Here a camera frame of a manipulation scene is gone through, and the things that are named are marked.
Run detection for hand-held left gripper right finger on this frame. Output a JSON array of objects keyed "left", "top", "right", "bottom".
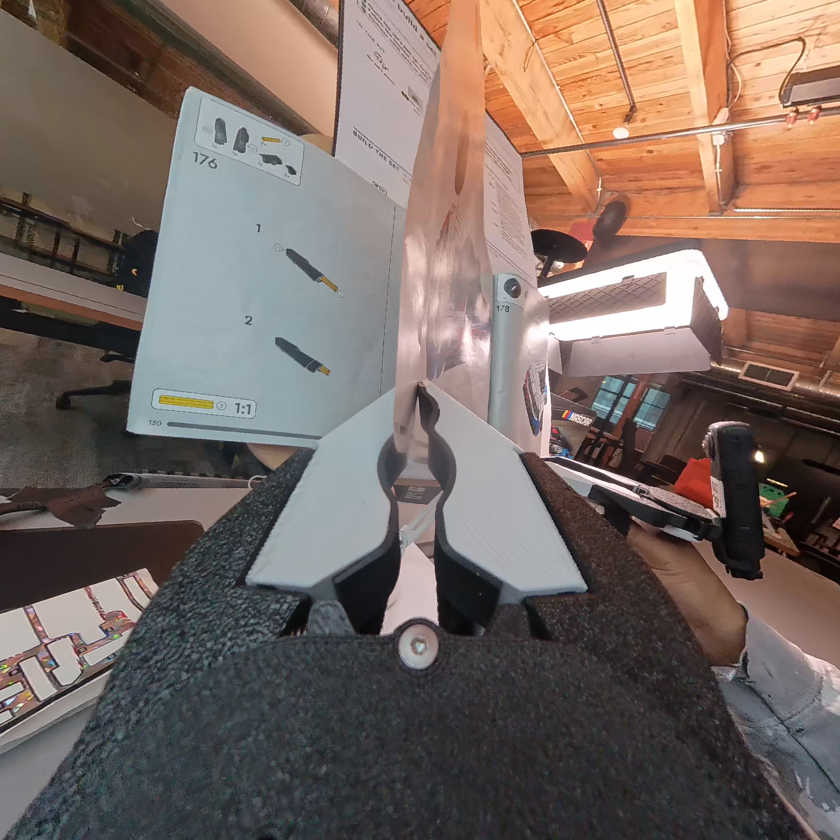
[{"left": 419, "top": 382, "right": 588, "bottom": 635}]

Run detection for grey desk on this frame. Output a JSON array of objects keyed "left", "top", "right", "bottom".
[{"left": 0, "top": 453, "right": 840, "bottom": 840}]

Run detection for white printed instruction sheet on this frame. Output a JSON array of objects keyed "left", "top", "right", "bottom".
[{"left": 333, "top": 0, "right": 540, "bottom": 283}]

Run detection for grey table black legs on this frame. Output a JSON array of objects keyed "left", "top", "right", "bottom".
[{"left": 0, "top": 252, "right": 147, "bottom": 332}]

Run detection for toy sticker sheet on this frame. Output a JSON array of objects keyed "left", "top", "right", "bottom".
[{"left": 0, "top": 567, "right": 161, "bottom": 752}]

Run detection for silver air duct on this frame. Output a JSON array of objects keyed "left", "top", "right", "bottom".
[{"left": 289, "top": 0, "right": 342, "bottom": 27}]

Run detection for white air vent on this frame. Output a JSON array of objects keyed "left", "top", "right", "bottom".
[{"left": 740, "top": 361, "right": 800, "bottom": 389}]

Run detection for dark tape strip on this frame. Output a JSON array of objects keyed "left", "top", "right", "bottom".
[{"left": 0, "top": 472, "right": 142, "bottom": 529}]

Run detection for person's right forearm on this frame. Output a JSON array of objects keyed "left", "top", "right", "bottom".
[{"left": 712, "top": 600, "right": 840, "bottom": 840}]

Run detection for black desk mat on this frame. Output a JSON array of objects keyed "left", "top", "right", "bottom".
[{"left": 0, "top": 520, "right": 206, "bottom": 613}]

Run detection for black toy set box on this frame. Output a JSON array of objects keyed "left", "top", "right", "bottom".
[{"left": 521, "top": 357, "right": 601, "bottom": 460}]

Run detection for black office chair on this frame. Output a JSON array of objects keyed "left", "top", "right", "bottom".
[{"left": 56, "top": 377, "right": 135, "bottom": 411}]

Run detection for person's right hand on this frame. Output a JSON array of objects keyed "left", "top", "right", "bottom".
[{"left": 623, "top": 525, "right": 750, "bottom": 668}]

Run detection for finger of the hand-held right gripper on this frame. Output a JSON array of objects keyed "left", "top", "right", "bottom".
[{"left": 543, "top": 458, "right": 649, "bottom": 503}]

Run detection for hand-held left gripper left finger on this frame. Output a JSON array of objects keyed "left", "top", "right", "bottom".
[{"left": 246, "top": 382, "right": 422, "bottom": 635}]

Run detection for black round disc mount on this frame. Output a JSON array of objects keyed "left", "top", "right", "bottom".
[{"left": 530, "top": 230, "right": 589, "bottom": 282}]

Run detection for lit softbox light panel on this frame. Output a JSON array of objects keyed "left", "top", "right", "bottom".
[{"left": 537, "top": 239, "right": 731, "bottom": 378}]

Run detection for paned window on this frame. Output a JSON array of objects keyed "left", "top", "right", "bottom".
[{"left": 598, "top": 376, "right": 672, "bottom": 435}]

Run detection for instruction booklet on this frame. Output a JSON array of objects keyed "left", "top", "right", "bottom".
[{"left": 126, "top": 0, "right": 551, "bottom": 460}]

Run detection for black ceiling heater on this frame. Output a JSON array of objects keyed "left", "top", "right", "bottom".
[{"left": 780, "top": 64, "right": 840, "bottom": 109}]

